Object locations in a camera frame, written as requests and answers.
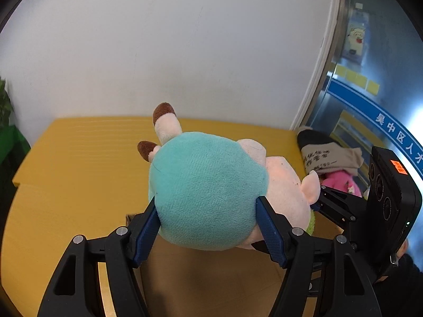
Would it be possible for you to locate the person's right forearm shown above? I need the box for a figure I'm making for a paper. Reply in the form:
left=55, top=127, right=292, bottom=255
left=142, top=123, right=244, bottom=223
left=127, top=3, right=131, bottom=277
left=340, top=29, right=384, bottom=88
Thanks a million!
left=372, top=254, right=423, bottom=317

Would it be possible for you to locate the green tablecloth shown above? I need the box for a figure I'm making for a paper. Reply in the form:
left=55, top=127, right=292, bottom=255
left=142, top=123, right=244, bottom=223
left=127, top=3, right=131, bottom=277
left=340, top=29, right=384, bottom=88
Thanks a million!
left=0, top=125, right=32, bottom=199

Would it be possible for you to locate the beige and black garment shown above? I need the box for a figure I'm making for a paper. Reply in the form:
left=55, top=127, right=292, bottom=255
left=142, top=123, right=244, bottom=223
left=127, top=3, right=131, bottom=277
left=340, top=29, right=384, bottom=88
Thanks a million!
left=295, top=126, right=364, bottom=176

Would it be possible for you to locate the cardboard box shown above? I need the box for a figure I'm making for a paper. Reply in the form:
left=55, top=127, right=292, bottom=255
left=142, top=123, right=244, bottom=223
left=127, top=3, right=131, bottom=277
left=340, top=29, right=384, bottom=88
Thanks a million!
left=126, top=213, right=346, bottom=317

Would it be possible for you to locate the large potted green plant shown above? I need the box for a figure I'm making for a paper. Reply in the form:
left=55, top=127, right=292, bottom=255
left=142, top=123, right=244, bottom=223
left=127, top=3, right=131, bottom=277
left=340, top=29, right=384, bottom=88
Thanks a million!
left=0, top=77, right=15, bottom=129

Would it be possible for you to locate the teal and pink plush toy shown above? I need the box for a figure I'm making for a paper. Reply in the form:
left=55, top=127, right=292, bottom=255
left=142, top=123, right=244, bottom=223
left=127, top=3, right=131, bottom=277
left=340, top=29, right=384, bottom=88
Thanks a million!
left=137, top=102, right=321, bottom=251

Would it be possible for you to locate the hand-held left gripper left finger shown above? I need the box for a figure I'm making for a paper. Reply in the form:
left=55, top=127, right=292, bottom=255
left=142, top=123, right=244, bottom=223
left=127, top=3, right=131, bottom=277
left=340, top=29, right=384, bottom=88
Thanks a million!
left=37, top=197, right=161, bottom=317

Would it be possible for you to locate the person's right hand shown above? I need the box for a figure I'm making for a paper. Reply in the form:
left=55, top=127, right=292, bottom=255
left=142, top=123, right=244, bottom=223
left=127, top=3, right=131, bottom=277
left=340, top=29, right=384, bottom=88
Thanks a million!
left=396, top=239, right=411, bottom=261

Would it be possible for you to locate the cartoon door poster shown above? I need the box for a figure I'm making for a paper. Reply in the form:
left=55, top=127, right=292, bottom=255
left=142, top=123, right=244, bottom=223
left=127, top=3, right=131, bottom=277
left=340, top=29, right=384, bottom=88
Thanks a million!
left=342, top=8, right=371, bottom=64

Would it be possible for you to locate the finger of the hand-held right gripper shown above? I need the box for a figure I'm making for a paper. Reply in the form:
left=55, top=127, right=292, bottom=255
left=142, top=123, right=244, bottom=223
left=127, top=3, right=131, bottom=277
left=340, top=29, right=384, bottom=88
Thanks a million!
left=251, top=240, right=334, bottom=301
left=311, top=185, right=367, bottom=230

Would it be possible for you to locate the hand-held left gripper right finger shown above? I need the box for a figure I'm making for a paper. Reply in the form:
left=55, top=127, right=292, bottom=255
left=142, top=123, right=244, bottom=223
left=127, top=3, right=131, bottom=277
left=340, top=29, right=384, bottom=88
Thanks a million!
left=255, top=195, right=385, bottom=317

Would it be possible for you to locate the blue door banner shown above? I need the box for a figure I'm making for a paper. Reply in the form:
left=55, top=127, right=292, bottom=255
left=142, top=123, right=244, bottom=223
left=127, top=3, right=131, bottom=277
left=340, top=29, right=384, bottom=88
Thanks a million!
left=325, top=78, right=423, bottom=177

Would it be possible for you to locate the glass door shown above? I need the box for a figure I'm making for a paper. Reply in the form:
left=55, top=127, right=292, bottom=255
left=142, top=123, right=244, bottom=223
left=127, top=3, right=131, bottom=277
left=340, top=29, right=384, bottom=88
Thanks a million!
left=291, top=0, right=423, bottom=205

